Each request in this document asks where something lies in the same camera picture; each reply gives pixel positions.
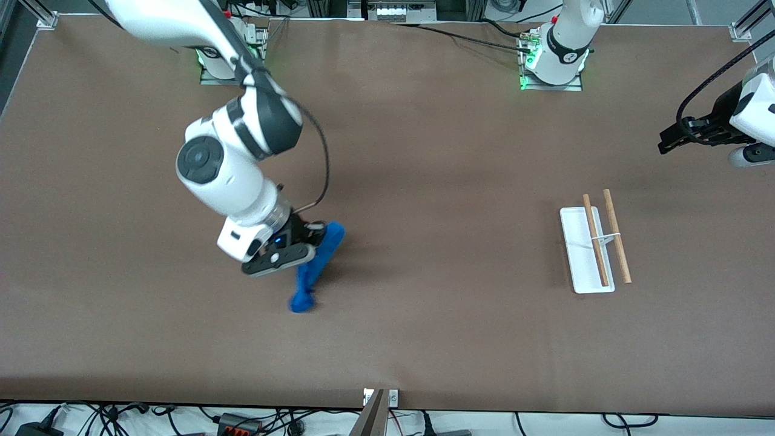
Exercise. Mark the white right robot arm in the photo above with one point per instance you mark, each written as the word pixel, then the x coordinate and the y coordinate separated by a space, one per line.
pixel 236 175

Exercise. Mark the aluminium frame profile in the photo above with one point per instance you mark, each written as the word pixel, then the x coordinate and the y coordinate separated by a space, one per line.
pixel 42 15
pixel 748 24

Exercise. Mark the silver table edge bracket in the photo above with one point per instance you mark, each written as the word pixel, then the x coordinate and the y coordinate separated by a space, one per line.
pixel 393 398

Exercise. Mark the black adapter with orange connector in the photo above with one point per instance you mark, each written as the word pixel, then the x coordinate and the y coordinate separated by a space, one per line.
pixel 239 424

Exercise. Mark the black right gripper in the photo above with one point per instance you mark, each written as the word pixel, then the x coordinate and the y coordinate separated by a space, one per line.
pixel 300 228

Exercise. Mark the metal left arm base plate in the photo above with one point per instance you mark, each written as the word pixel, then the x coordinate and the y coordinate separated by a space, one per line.
pixel 551 87

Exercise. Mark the black power adapter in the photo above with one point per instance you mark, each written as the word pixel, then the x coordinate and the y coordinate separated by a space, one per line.
pixel 36 430

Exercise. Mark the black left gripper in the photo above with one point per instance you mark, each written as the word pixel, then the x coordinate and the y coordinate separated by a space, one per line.
pixel 718 118

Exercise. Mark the white power strip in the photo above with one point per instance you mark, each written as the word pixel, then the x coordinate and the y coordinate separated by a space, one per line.
pixel 396 11

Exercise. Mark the blue towel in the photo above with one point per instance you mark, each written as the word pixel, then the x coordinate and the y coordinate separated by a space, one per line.
pixel 321 254

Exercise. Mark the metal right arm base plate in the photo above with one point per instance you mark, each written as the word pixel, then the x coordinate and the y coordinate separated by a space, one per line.
pixel 260 42

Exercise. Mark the white towel rack wooden rods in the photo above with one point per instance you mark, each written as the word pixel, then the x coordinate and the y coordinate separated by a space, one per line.
pixel 584 266

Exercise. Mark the dark grey metal pole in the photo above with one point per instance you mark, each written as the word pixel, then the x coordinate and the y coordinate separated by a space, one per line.
pixel 370 418

